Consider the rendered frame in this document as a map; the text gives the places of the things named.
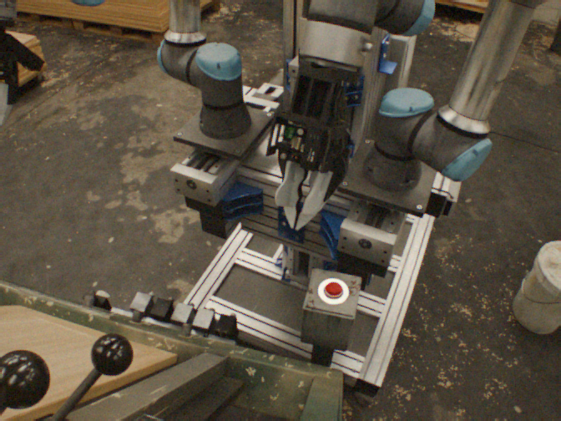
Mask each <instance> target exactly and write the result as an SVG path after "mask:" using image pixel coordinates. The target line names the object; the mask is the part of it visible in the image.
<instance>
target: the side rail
mask: <svg viewBox="0 0 561 421"><path fill-rule="evenodd" d="M342 395H343V382H342V381H340V380H336V379H332V378H325V377H322V376H317V375H316V376H315V377H314V380H313V383H312V385H311V390H310V392H309V395H308V398H307V400H306V404H305V407H304V409H303V412H302V415H301V419H300V421H342Z"/></svg>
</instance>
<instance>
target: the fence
mask: <svg viewBox="0 0 561 421"><path fill-rule="evenodd" d="M225 363H226V358H224V357H221V356H217V355H214V354H210V353H202V354H200V355H199V356H197V357H195V358H191V359H190V360H188V361H186V362H184V363H181V364H179V365H177V366H175V367H173V368H170V369H168V370H166V371H164V372H162V373H159V374H157V375H154V376H153V377H151V378H148V379H145V380H144V381H142V382H140V383H136V384H135V385H133V386H131V387H128V388H126V389H124V390H121V391H119V392H117V393H114V394H112V395H110V396H108V397H106V398H103V399H100V400H99V401H97V402H95V403H91V404H90V405H88V406H85V407H83V408H80V409H78V410H76V411H74V412H72V413H69V414H68V416H67V417H66V418H67V419H69V420H72V421H134V420H135V419H137V418H138V417H140V416H142V415H143V414H145V413H146V415H149V416H152V417H155V418H159V419H162V418H164V417H166V416H167V415H168V414H170V413H172V412H173V411H174V410H176V409H177V408H178V407H180V406H181V405H182V404H184V403H186V402H187V401H188V400H190V399H191V398H193V397H194V396H195V395H196V394H198V393H200V392H201V391H202V390H204V389H205V388H207V387H208V386H210V385H211V384H212V383H213V382H215V381H216V380H217V379H219V378H221V377H222V376H223V374H224V370H225Z"/></svg>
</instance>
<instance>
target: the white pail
mask: <svg viewBox="0 0 561 421"><path fill-rule="evenodd" d="M526 277H527V276H526ZM526 277H525V278H526ZM525 278H524V279H523V283H522V287H521V288H520V290H519V292H518V294H517V296H516V297H515V298H514V300H513V313H514V316H515V317H516V318H517V320H518V321H519V323H520V324H521V325H522V326H523V327H525V328H526V329H528V330H529V331H531V332H535V333H538V334H548V333H551V332H553V331H554V330H555V329H556V328H557V327H559V326H560V325H561V241H552V242H549V243H547V244H545V245H544V246H543V247H542V248H541V250H540V251H539V253H538V255H537V256H536V258H535V261H534V267H533V269H532V271H531V272H530V273H529V275H528V277H527V279H526V281H525Z"/></svg>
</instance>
